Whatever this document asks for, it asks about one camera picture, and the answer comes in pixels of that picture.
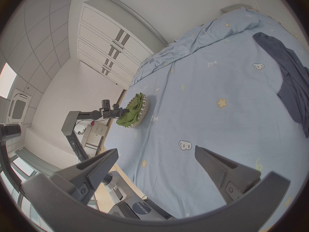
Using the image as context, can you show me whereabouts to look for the white wardrobe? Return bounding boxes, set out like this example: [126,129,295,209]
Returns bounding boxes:
[78,0,168,90]

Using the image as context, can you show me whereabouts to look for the green shorts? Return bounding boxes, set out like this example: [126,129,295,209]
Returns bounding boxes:
[116,93,145,127]

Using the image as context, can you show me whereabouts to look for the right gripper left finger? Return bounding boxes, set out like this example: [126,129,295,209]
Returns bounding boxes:
[50,148,119,205]

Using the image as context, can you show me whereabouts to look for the white small table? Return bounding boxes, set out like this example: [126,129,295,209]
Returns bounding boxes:
[74,122,110,154]

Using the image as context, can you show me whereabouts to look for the round woven basket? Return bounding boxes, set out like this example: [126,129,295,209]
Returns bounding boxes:
[124,94,149,128]

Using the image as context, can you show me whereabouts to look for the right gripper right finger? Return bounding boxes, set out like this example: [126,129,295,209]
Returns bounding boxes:
[195,145,262,205]

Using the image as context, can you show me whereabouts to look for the dark blue garment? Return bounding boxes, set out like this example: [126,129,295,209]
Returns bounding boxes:
[253,32,309,139]

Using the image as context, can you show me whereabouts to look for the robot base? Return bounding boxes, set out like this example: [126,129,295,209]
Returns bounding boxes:
[95,171,179,220]

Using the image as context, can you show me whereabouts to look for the pale blue quilt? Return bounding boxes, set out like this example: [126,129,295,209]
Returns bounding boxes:
[130,7,261,86]

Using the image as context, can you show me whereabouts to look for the grey bedside table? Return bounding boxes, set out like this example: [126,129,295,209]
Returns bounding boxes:
[221,4,253,13]

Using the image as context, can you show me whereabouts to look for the ceiling air conditioner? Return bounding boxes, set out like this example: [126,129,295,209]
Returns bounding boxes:
[8,88,32,124]

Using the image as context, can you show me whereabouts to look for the ceiling light panel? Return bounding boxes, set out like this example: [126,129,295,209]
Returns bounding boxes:
[0,62,17,99]

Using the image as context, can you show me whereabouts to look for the bed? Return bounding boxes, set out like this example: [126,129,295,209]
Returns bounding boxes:
[103,0,309,220]

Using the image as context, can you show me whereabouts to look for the window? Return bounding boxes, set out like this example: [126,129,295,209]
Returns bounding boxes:
[0,151,97,232]

